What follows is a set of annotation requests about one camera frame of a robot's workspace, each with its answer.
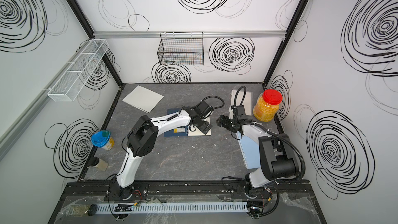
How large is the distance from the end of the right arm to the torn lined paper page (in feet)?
1.62

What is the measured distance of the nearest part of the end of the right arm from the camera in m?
0.69

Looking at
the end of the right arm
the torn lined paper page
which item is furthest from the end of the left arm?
the torn lined paper page

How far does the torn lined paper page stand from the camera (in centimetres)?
107
